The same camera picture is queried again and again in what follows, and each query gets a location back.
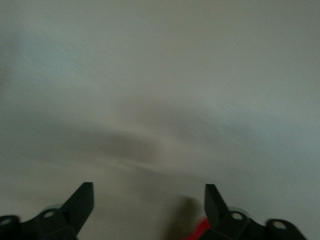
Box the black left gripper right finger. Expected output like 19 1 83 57
199 183 307 240

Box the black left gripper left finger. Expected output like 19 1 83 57
0 181 95 240

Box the red chili pepper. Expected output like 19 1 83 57
184 216 213 240

